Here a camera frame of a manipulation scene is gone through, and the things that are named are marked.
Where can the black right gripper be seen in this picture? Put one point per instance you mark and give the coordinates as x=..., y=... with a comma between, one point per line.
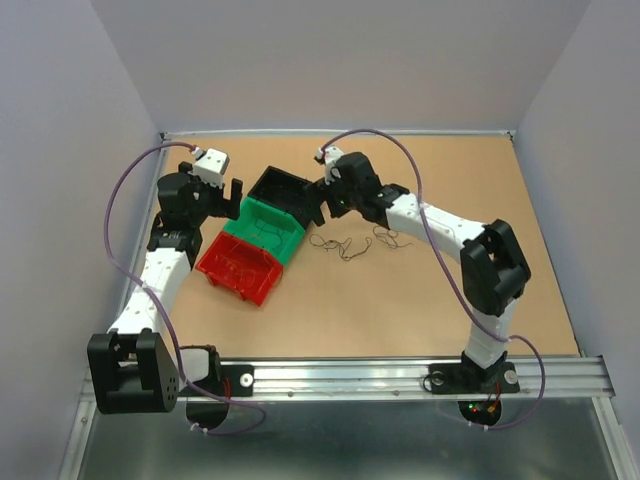
x=320, y=192

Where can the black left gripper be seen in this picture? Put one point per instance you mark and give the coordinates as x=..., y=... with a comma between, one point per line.
x=224, y=207

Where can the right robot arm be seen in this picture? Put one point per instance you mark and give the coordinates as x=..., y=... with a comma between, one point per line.
x=494, y=270

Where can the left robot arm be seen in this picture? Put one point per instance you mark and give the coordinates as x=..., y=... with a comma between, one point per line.
x=136, y=366

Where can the black plastic bin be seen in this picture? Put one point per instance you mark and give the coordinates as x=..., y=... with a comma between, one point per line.
x=284, y=191

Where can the green plastic bin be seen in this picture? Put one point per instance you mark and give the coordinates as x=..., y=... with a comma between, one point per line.
x=267, y=228

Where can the red plastic bin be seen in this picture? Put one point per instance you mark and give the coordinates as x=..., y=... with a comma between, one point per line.
x=246, y=270

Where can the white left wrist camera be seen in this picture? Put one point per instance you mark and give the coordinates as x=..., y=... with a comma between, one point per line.
x=210, y=165

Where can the aluminium mounting rail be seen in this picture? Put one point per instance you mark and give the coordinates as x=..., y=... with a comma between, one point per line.
x=400, y=379

